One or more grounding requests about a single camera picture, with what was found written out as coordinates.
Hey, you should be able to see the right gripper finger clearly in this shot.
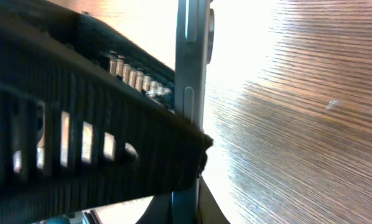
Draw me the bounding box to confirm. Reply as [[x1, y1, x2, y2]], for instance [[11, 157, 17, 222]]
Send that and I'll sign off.
[[0, 1, 213, 223]]

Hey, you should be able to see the smartphone with teal screen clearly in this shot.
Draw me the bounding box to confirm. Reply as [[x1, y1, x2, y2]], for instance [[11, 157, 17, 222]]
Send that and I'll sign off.
[[170, 0, 215, 224]]

